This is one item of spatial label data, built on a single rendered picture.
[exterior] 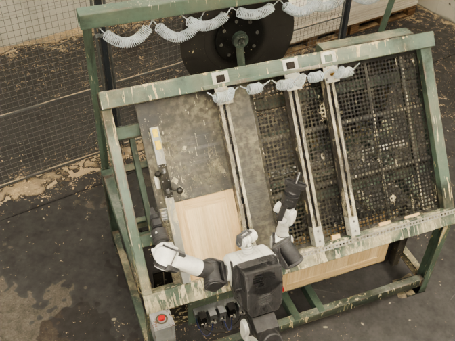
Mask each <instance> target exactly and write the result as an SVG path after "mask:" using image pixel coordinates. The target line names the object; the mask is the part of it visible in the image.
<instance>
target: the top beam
mask: <svg viewBox="0 0 455 341"><path fill-rule="evenodd" d="M433 46H435V37H434V32H433V31H429V32H422V33H418V34H414V35H407V36H403V37H396V38H392V39H385V40H381V41H375V42H370V43H363V44H359V45H352V46H348V47H342V48H337V49H330V50H326V51H319V52H315V53H308V54H304V55H298V56H293V57H289V58H282V59H278V60H272V61H267V62H260V63H256V64H249V65H245V66H239V67H234V68H228V69H223V70H216V71H212V72H205V73H202V74H195V75H190V76H183V77H179V78H172V79H169V80H164V81H157V82H153V83H146V84H142V85H136V86H131V87H125V88H120V89H113V90H109V91H102V92H99V93H97V94H96V96H97V102H98V106H99V109H100V110H101V111H102V110H107V109H112V108H119V107H123V106H129V105H133V104H140V103H144V102H147V101H154V100H158V99H164V98H168V97H175V96H179V95H185V94H189V93H196V92H200V91H203V88H202V87H205V86H209V85H213V80H212V76H211V73H214V72H221V71H225V70H227V72H228V76H229V80H230V81H237V80H240V79H244V78H251V77H255V76H261V75H266V74H272V73H276V72H283V66H282V60H287V59H291V58H297V61H298V65H299V68H304V67H308V66H315V65H318V64H322V62H321V57H320V53H324V52H327V51H335V55H336V59H337V61H339V60H346V59H350V58H357V57H361V56H365V55H369V59H371V58H378V57H382V56H386V55H392V54H396V53H403V52H407V51H413V50H417V49H423V48H427V47H433ZM324 58H325V62H331V61H332V54H329V55H325V56H324Z"/></svg>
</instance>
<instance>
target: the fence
mask: <svg viewBox="0 0 455 341"><path fill-rule="evenodd" d="M152 129H157V131H158V137H155V138H154V137H153V133H152ZM149 131H150V136H151V140H152V146H153V150H154V155H155V159H156V165H157V169H158V165H161V164H166V161H165V155H164V151H163V145H162V141H161V138H160V132H159V128H158V127H152V128H149ZM158 140H160V143H161V147H162V149H159V150H157V149H156V146H155V141H158ZM158 171H159V169H158ZM159 178H160V177H159ZM160 184H161V187H162V193H163V197H164V201H165V206H166V208H167V213H168V216H169V225H170V229H171V235H172V238H173V244H174V245H175V246H177V247H178V249H179V250H181V251H183V252H185V250H184V246H183V241H182V237H181V231H180V228H179V221H178V218H177V212H176V208H175V203H174V199H173V197H171V198H165V195H164V191H163V186H162V182H161V178H160ZM180 276H181V282H182V284H185V283H190V282H191V279H190V274H187V273H184V272H181V271H180Z"/></svg>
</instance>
